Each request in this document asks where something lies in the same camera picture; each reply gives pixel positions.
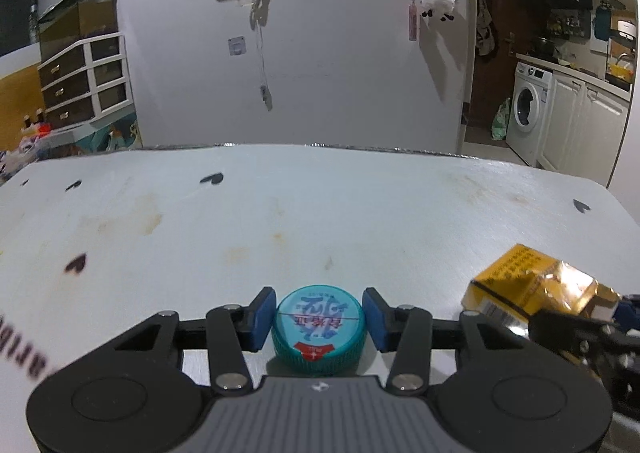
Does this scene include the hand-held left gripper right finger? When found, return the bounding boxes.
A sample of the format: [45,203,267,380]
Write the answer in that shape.
[362,288,526,396]

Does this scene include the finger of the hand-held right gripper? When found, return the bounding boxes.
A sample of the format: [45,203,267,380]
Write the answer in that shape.
[528,309,608,365]
[617,293,640,332]

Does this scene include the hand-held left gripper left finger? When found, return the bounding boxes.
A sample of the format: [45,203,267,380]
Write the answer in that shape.
[112,287,277,396]

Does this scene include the teal bottle cap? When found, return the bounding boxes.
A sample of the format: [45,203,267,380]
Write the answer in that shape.
[271,284,368,374]

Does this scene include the yellow paper carton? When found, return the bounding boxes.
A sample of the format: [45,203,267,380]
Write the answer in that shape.
[460,244,623,334]

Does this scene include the white lower kitchen cabinets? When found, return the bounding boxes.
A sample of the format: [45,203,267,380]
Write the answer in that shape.
[537,68,632,186]

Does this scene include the white washing machine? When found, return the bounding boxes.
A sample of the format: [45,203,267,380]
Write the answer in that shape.
[505,61,553,168]

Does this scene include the green plastic bag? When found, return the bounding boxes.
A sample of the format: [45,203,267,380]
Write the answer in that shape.
[490,98,512,141]

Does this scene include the yellow counter box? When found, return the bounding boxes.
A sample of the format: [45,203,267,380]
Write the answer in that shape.
[607,60,636,84]

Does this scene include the teal painted bench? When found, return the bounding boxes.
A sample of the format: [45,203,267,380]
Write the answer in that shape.
[45,108,143,156]

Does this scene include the dark wooden door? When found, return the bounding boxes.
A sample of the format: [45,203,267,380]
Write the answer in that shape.
[462,0,521,144]

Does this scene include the spice rack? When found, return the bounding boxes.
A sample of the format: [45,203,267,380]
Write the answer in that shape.
[545,8,591,41]

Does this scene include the small bottles group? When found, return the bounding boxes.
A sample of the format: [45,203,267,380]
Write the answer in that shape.
[22,108,53,134]

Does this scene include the white drawer cabinet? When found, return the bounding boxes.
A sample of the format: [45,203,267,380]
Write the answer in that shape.
[37,31,136,131]

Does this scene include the hanging beige bag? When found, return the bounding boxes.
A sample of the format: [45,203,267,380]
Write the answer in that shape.
[475,0,498,56]

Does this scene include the white sheep plush toy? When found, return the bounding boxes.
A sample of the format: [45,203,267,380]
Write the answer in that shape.
[419,0,457,22]

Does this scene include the glass tank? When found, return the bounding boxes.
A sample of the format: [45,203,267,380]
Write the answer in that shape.
[37,0,118,66]

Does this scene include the hanging white cord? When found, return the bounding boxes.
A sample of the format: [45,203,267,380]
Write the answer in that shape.
[235,0,275,112]

